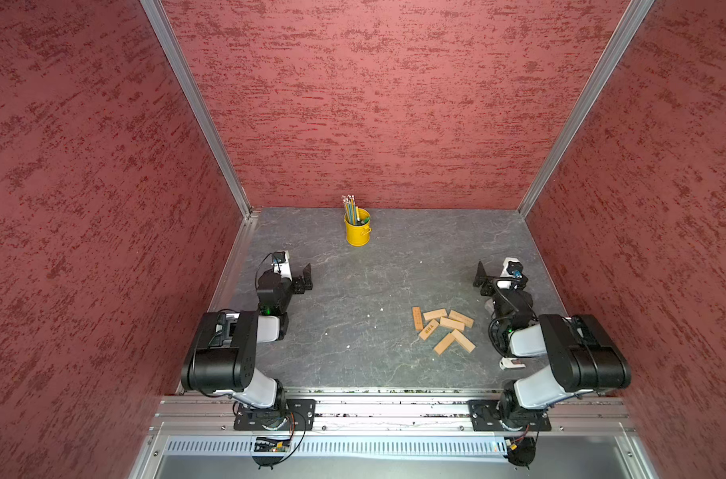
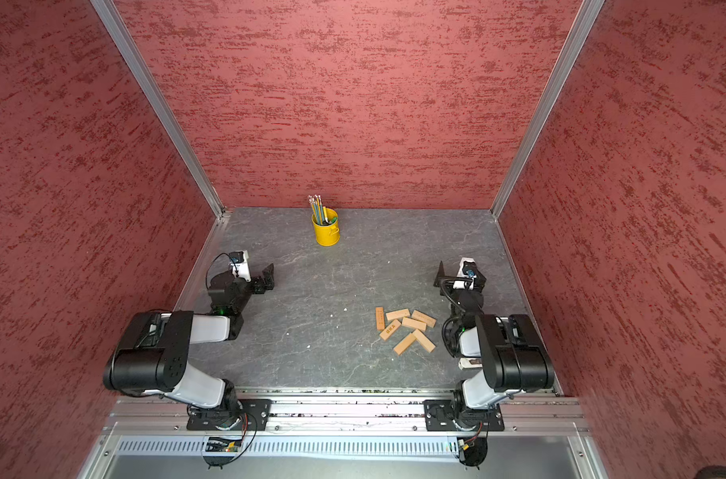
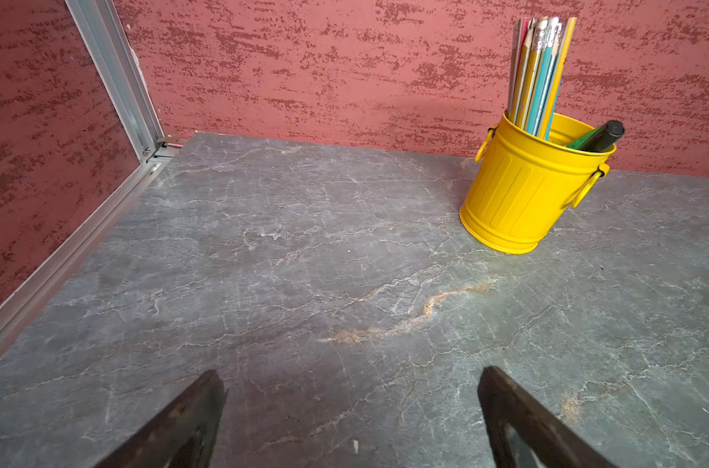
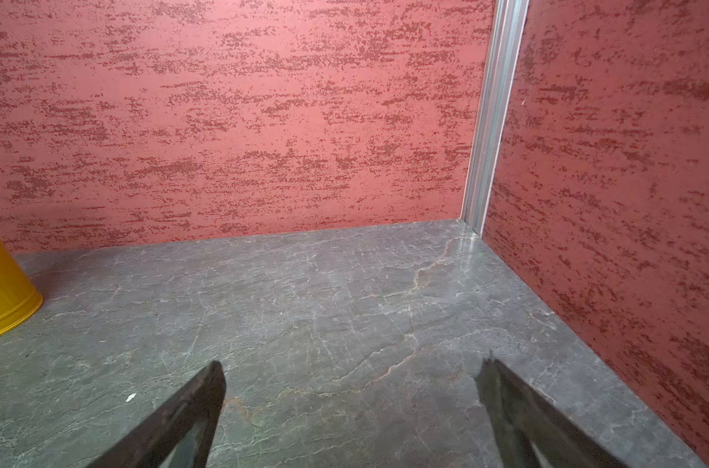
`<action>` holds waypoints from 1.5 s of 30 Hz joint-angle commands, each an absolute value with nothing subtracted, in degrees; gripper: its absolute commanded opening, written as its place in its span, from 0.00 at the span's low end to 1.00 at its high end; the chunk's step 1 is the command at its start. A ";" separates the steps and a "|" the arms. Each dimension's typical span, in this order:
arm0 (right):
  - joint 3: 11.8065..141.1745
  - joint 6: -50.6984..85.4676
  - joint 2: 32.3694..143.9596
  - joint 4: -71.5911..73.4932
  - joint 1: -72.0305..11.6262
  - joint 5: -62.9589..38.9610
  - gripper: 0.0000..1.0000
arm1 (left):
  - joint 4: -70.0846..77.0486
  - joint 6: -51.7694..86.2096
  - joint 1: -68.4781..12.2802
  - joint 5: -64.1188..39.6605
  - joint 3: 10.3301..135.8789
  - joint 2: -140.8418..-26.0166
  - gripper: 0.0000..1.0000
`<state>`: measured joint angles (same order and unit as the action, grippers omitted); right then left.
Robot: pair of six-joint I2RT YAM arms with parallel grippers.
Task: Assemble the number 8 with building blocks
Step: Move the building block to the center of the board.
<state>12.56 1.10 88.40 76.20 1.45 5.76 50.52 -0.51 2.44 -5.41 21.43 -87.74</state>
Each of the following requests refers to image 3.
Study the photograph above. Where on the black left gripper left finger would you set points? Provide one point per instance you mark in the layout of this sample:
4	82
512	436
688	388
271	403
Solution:
183	434

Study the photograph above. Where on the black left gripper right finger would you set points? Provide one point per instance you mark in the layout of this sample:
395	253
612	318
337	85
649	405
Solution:
523	433

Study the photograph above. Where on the yellow metal pencil bucket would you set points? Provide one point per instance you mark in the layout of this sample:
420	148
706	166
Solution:
525	184

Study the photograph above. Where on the black green marker pen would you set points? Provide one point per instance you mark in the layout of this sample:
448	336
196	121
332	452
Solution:
600	139

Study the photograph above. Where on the bundle of coloured pencils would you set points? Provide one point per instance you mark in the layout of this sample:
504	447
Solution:
540	48

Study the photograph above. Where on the left aluminium frame post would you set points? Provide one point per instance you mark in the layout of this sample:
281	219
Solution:
117	65

